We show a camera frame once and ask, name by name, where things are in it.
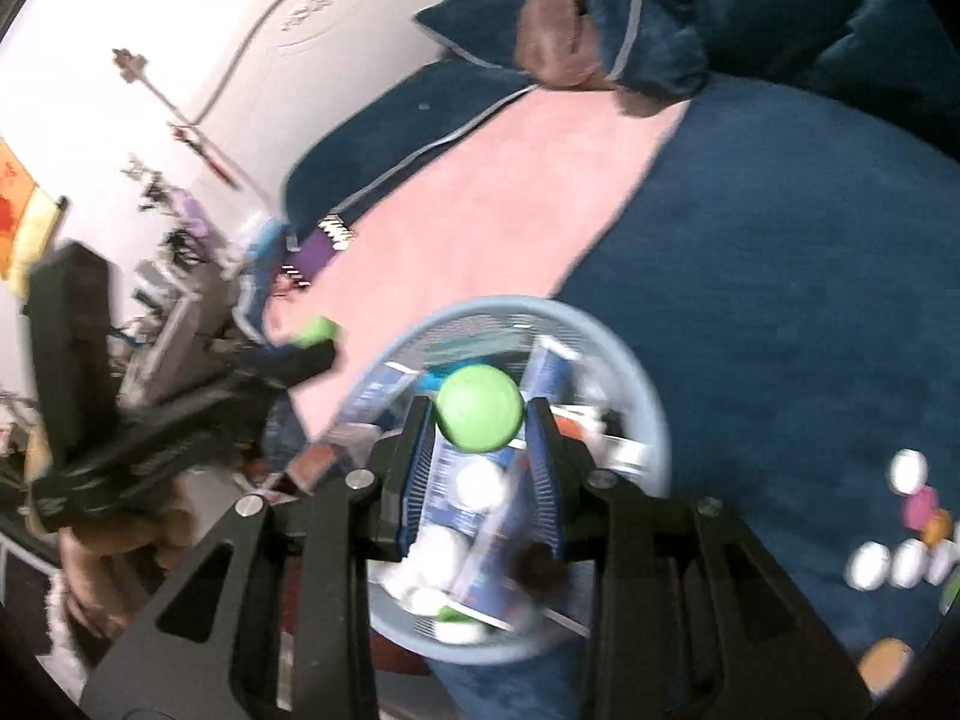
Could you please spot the small white cap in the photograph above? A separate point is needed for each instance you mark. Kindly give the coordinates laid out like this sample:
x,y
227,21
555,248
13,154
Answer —
x,y
420,601

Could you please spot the person's left hand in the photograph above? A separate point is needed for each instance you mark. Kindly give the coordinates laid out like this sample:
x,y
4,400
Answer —
x,y
112,570

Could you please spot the large green plastic cap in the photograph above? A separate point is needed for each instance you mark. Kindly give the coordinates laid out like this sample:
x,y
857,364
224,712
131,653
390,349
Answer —
x,y
480,409

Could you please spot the cluttered side table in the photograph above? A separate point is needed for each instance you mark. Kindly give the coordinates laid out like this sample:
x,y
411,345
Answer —
x,y
172,300

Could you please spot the flat dark blue piped pillow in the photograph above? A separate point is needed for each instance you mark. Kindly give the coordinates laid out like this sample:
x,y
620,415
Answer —
x,y
360,157

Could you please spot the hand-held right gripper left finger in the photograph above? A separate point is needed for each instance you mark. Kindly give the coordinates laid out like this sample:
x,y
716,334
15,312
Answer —
x,y
416,480

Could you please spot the large white lid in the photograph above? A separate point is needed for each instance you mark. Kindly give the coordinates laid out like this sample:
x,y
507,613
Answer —
x,y
480,484

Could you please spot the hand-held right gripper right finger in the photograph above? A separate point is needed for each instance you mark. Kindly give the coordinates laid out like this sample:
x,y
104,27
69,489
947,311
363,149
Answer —
x,y
547,480

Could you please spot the dark blue plush blanket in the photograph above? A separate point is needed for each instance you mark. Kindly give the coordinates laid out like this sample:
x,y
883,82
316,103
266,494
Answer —
x,y
750,315

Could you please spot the white plastic cap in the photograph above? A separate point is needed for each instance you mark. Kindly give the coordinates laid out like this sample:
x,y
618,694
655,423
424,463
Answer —
x,y
906,471
937,564
909,562
866,566

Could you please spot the brown pillow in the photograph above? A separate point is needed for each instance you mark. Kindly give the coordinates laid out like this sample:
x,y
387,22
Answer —
x,y
559,30

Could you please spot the small orange cap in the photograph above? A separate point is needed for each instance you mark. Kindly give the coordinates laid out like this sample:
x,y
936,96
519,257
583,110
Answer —
x,y
937,529

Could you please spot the pale perforated plastic basket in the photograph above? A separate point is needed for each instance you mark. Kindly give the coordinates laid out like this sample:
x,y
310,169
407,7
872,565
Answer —
x,y
637,405

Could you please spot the purple box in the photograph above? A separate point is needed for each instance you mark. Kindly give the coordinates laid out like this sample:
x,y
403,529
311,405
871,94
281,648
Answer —
x,y
322,249

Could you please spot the gold plastic cap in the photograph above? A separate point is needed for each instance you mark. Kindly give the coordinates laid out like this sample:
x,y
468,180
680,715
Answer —
x,y
885,664

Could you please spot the white threaded lid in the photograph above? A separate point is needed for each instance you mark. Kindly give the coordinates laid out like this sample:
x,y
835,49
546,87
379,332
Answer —
x,y
439,551

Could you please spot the blue toothpaste box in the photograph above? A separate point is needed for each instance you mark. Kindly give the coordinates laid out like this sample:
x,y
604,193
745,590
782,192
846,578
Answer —
x,y
551,375
457,517

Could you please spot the teal plush comforter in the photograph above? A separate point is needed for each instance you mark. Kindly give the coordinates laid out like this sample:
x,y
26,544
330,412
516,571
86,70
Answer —
x,y
750,7

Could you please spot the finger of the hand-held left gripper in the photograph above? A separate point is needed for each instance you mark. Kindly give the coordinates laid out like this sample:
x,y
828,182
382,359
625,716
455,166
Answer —
x,y
292,367

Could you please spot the pink bed sheet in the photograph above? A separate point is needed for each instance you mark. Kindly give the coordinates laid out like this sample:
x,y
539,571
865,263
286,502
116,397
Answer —
x,y
487,225

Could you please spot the blue and white bottle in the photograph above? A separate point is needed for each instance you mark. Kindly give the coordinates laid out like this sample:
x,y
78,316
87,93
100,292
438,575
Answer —
x,y
255,277

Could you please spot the yellow orange wall poster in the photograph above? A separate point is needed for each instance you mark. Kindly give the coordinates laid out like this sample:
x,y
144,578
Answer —
x,y
22,217

